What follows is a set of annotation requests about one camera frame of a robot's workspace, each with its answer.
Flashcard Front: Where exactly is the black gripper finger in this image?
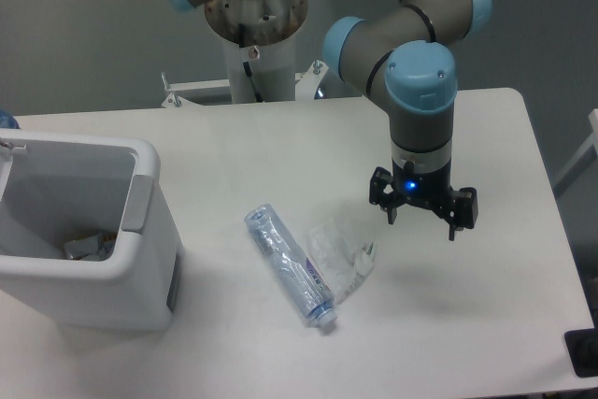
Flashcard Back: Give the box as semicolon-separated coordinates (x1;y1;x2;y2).
368;166;400;225
438;187;477;241

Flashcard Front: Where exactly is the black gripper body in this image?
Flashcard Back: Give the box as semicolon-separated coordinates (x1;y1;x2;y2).
390;160;456;213

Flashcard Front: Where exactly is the clear plastic wrapper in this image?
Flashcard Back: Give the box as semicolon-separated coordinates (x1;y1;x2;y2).
306;215;377;305

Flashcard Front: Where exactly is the crushed clear plastic bottle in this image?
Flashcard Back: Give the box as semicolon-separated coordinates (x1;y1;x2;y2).
244;204;337;330

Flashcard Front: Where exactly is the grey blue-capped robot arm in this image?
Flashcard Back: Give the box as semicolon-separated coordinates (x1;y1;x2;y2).
170;0;492;232

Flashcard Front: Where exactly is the trash inside the can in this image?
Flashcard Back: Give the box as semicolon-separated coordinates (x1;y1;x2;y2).
64;231;118;262

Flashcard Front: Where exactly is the white trash can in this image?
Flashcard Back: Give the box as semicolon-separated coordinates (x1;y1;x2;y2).
1;129;183;331

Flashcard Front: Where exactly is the black clamp at table corner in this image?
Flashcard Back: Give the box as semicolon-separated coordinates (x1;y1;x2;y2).
564;328;597;378

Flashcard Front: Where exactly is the blue object at left edge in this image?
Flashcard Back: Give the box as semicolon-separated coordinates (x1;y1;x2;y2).
0;109;20;130

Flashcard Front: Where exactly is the white right base bracket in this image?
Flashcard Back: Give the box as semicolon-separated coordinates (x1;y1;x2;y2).
294;60;329;101

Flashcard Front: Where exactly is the white base bracket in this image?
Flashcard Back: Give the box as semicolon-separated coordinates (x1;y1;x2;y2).
161;72;232;108
294;60;329;101

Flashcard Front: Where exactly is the white frame at right edge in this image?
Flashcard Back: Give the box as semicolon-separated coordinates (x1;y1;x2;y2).
552;108;597;198

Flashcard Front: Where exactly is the black pedestal cable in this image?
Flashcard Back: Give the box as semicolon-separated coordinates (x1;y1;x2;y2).
237;22;263;104

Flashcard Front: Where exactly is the white left base bracket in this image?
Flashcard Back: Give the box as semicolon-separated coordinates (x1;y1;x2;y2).
161;72;232;108

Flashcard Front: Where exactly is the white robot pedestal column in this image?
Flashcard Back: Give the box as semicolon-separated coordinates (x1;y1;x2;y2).
205;0;308;104

